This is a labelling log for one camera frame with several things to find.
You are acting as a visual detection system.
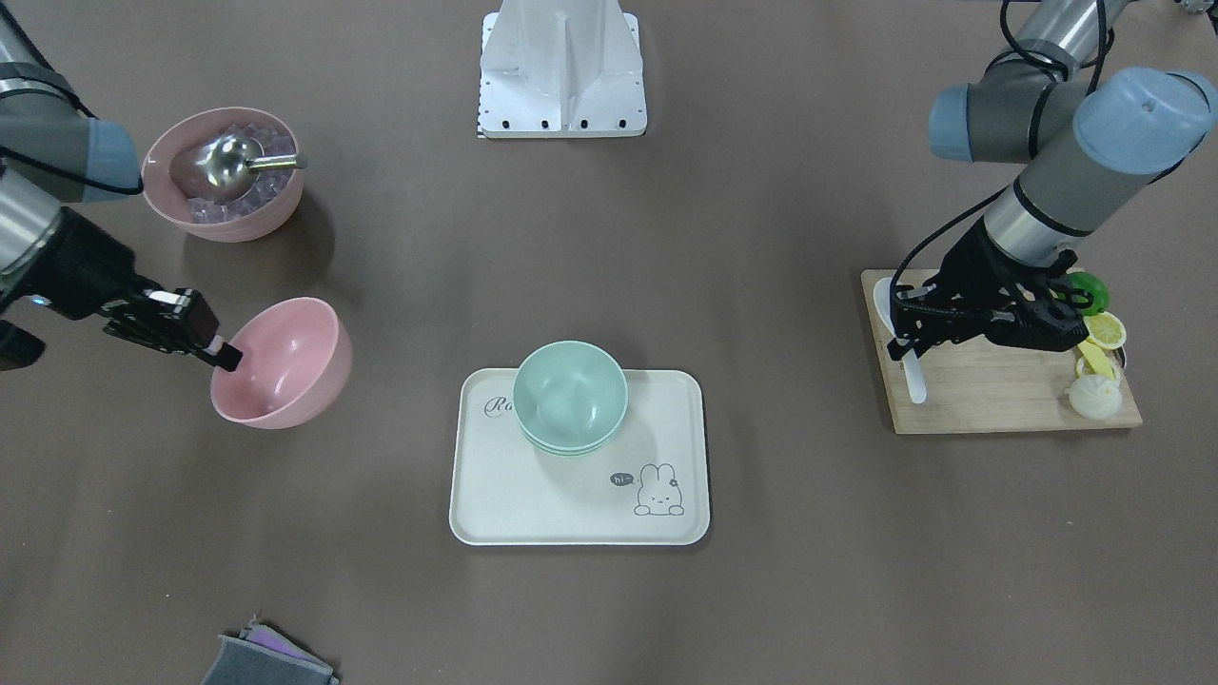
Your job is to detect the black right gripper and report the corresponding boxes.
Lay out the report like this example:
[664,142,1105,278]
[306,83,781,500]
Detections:
[28,208,244,372]

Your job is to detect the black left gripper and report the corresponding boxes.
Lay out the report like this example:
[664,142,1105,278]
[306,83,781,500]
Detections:
[887,219,1088,362]

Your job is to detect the white ceramic spoon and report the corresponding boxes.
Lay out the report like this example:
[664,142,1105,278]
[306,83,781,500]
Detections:
[872,275,928,403]

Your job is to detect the small pink bowl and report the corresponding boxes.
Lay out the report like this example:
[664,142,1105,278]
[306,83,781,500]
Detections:
[209,297,353,430]

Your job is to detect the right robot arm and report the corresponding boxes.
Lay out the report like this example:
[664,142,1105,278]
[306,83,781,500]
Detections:
[1,6,244,372]

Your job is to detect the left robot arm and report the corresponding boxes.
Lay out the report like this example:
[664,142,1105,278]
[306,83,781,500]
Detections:
[888,1,1216,362]

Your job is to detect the large pink bowl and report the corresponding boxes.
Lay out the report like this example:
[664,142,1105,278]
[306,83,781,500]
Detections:
[141,106,305,243]

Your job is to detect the bottom green bowl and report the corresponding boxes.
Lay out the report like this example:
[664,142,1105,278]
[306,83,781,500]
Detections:
[526,435,613,460]

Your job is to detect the green bowl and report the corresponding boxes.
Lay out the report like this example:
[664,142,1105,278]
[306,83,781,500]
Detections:
[526,435,613,460]
[512,340,628,442]
[521,421,622,457]

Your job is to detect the top green bowl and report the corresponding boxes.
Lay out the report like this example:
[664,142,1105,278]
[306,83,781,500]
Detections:
[512,340,628,442]

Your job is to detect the middle green bowl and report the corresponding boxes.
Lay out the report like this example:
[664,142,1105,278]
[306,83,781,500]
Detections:
[521,421,622,457]

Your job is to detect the bamboo cutting board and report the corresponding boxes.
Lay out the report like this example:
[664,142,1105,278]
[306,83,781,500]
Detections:
[860,269,1142,435]

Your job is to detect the clear ice cubes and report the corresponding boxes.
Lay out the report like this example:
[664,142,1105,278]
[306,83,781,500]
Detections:
[188,123,296,223]

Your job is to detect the metal ice scoop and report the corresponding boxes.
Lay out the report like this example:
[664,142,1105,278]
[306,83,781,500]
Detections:
[169,133,307,204]

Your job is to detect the green lime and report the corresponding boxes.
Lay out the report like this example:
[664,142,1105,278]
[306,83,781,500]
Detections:
[1056,271,1110,317]

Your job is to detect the lemon slice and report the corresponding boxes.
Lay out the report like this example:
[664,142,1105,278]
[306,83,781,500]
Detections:
[1084,311,1128,351]

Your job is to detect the cream rabbit serving tray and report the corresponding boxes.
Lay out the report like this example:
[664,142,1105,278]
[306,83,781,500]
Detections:
[448,368,713,546]

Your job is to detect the folded grey cloth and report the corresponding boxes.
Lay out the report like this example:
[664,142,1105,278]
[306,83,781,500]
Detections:
[201,620,340,684]

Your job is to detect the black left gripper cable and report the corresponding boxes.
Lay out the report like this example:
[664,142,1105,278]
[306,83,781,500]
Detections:
[890,0,1114,305]

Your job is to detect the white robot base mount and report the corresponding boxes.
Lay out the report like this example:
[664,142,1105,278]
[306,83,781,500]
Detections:
[476,1,649,139]

